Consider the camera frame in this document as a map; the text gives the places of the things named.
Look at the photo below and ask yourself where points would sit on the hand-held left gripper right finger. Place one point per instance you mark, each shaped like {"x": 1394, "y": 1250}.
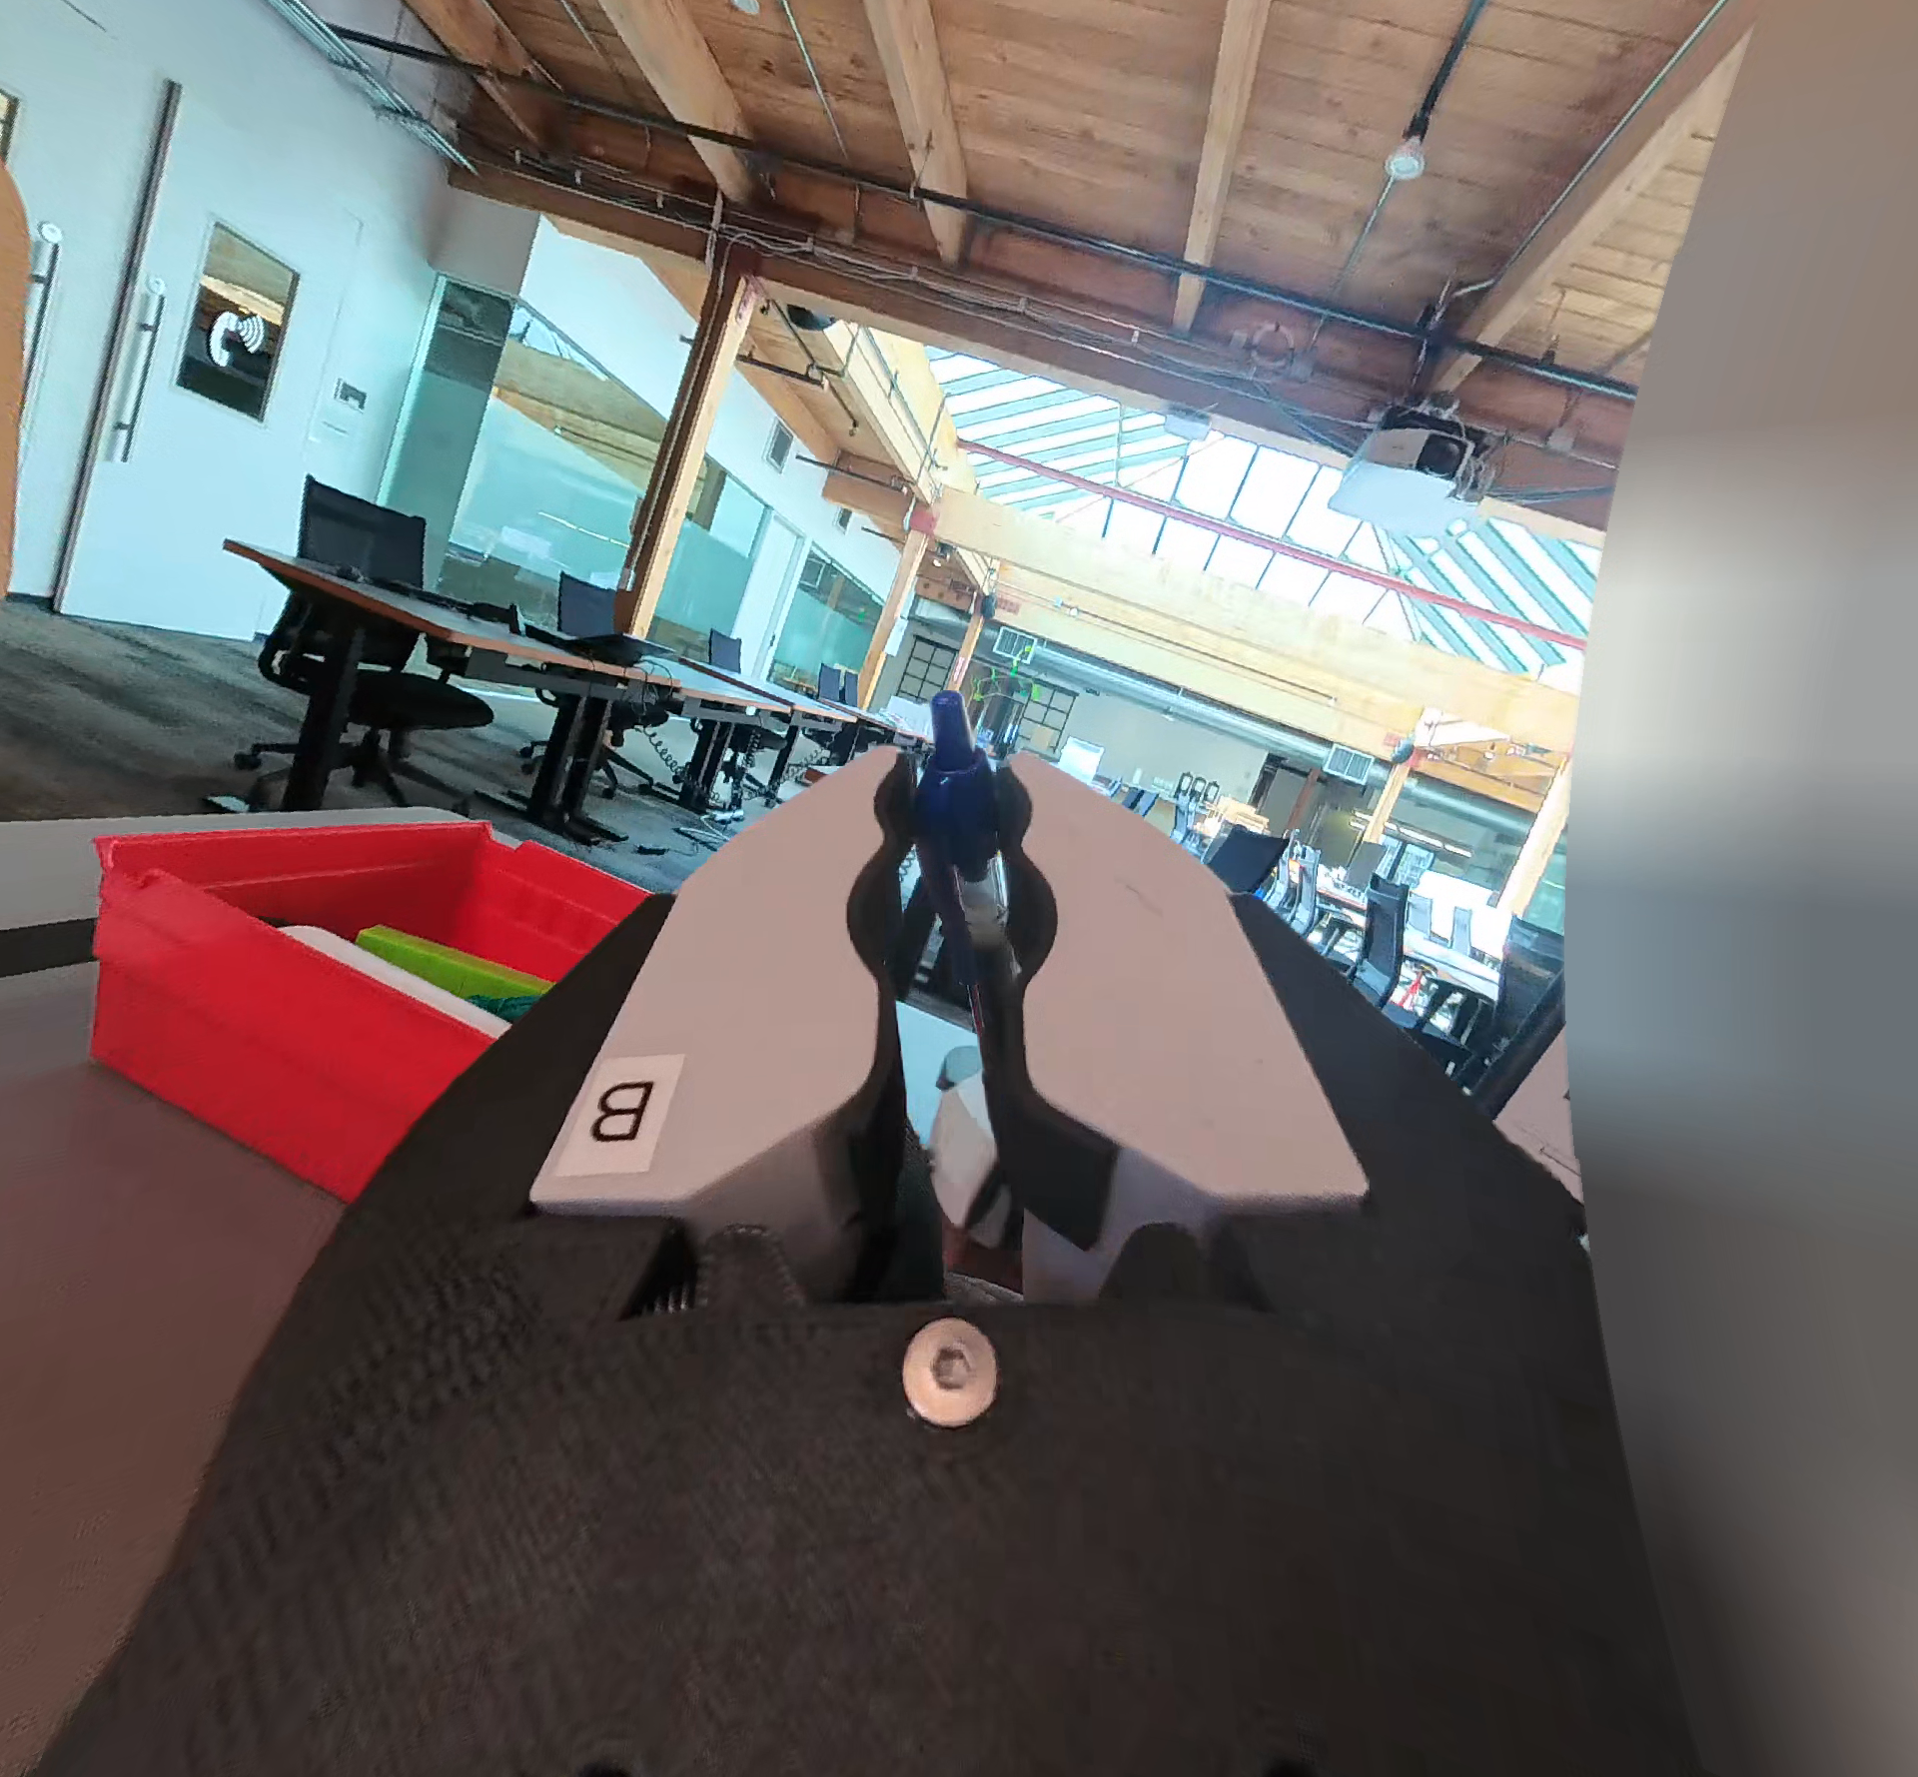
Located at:
{"x": 1184, "y": 1028}

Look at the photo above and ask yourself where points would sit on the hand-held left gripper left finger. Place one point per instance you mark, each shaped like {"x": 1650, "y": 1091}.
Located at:
{"x": 749, "y": 999}

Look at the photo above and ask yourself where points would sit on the blue pen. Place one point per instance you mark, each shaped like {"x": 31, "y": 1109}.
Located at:
{"x": 956, "y": 788}

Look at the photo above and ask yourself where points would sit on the group of dark chairs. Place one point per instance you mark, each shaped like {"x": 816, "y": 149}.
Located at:
{"x": 1380, "y": 922}

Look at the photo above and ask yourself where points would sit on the narrow wooden desk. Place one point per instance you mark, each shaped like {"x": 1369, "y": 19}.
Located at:
{"x": 735, "y": 688}

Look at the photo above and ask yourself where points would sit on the green box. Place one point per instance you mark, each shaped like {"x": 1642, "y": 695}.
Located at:
{"x": 436, "y": 961}

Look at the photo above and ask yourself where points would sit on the white box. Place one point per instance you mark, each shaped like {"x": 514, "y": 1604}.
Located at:
{"x": 323, "y": 945}

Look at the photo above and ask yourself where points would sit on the red ceiling pipe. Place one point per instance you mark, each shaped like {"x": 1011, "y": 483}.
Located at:
{"x": 1273, "y": 547}

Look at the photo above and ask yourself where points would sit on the red plastic bin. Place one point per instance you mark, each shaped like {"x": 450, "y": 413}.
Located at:
{"x": 225, "y": 1043}

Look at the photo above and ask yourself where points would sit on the long wooden desk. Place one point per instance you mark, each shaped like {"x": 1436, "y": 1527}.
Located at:
{"x": 373, "y": 584}

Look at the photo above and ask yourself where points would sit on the frosted glass partition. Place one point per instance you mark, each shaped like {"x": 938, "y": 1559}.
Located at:
{"x": 497, "y": 489}

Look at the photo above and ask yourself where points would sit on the white ceiling projector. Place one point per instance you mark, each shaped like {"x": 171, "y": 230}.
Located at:
{"x": 1401, "y": 467}

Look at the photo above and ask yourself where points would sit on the black tape strip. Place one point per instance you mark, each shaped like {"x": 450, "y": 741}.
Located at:
{"x": 45, "y": 949}

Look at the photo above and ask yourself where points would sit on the white door with window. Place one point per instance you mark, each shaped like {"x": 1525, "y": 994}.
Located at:
{"x": 195, "y": 521}

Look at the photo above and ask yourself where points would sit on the orange curved panel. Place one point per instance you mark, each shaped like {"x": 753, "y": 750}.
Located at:
{"x": 13, "y": 382}

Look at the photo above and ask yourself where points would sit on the slim wooden post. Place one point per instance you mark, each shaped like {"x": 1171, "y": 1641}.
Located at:
{"x": 897, "y": 610}

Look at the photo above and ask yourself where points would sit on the thick wooden post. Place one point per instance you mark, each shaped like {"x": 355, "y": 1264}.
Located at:
{"x": 692, "y": 460}

